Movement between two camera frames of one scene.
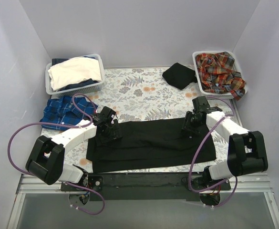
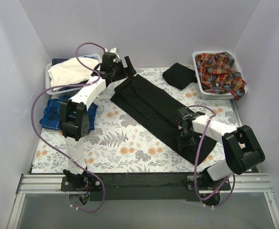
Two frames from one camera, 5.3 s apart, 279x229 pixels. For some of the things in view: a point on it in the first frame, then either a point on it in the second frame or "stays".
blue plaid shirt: [62, 110] stays
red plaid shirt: [217, 75] stays
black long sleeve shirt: [149, 143] to [157, 110]
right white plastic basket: [236, 67] stays
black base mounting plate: [149, 186] stays
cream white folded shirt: [74, 69] stays
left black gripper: [111, 130] to [122, 71]
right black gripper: [190, 124] to [184, 140]
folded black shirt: [179, 76] stays
